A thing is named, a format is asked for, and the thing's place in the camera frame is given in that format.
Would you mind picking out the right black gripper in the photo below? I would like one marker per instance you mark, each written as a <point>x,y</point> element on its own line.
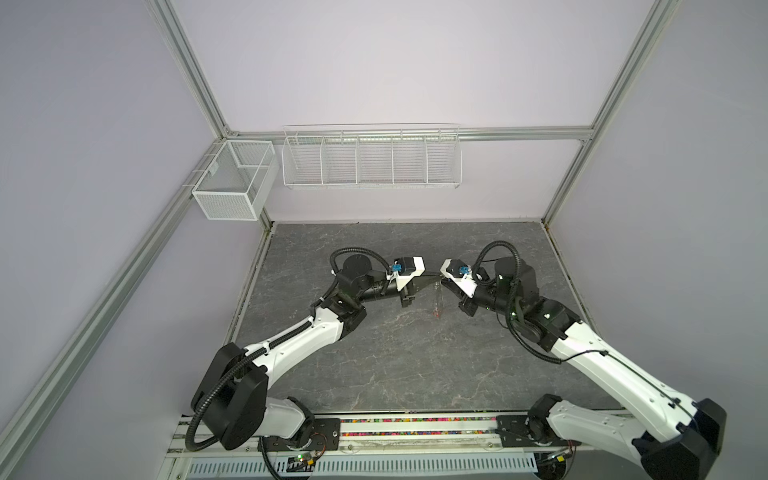
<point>466,303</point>

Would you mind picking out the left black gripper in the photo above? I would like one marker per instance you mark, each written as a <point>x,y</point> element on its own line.
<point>407,295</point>

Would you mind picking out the metal keyring with shoe plate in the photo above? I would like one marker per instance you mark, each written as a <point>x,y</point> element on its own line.
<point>438,302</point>

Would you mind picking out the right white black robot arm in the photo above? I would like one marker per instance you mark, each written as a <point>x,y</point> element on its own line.
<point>668,434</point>

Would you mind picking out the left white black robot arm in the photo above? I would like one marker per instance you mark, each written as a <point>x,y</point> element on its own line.
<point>232,403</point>

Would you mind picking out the white mesh box basket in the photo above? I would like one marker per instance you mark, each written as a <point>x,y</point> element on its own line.
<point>237,181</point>

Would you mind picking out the white wire basket long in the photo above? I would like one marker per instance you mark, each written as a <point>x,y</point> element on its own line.
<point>373,155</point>

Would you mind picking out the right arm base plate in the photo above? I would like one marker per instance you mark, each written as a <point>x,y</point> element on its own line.
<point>532,427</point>

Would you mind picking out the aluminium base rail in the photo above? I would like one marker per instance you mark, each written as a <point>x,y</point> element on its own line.
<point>464,433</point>

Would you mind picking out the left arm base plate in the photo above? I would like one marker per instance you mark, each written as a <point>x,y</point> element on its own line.
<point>320,434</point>

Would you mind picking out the white vented cable duct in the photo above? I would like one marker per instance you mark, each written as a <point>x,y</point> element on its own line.
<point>369,466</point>

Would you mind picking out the aluminium frame profiles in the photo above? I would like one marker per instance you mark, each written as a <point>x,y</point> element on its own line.
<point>99,128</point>

